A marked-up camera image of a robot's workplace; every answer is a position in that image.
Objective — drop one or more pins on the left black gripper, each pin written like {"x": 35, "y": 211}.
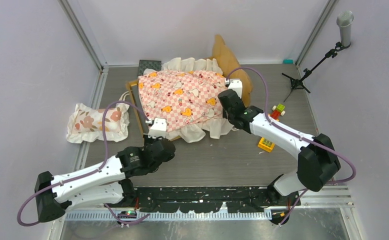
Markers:
{"x": 147, "y": 140}

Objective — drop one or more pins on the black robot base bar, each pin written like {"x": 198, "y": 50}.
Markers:
{"x": 209, "y": 200}

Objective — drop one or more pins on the yellow toy window block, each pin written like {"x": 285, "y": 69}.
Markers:
{"x": 266, "y": 145}

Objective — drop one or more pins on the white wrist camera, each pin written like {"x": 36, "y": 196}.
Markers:
{"x": 236, "y": 85}
{"x": 158, "y": 128}

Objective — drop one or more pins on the red green toy car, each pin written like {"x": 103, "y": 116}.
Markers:
{"x": 277, "y": 112}

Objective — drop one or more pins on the black microphone tripod stand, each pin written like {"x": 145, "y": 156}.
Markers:
{"x": 298, "y": 83}

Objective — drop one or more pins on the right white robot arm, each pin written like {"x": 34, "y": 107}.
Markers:
{"x": 316, "y": 161}

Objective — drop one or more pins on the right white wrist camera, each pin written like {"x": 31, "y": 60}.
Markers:
{"x": 236, "y": 85}

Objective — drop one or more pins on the wooden pet bed frame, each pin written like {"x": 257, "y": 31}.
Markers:
{"x": 228, "y": 63}

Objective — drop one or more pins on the teal small block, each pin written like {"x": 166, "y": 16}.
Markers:
{"x": 288, "y": 61}

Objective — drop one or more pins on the white floral pillow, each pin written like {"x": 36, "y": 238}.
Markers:
{"x": 87, "y": 124}

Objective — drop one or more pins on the grey microphone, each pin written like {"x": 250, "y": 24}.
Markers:
{"x": 344, "y": 22}

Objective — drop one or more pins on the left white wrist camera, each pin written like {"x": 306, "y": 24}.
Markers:
{"x": 158, "y": 128}

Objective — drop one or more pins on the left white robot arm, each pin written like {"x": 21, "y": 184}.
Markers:
{"x": 104, "y": 183}

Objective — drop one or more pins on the pink checkered duck blanket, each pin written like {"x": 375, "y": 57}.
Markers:
{"x": 185, "y": 92}

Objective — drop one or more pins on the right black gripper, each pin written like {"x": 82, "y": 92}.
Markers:
{"x": 225, "y": 114}

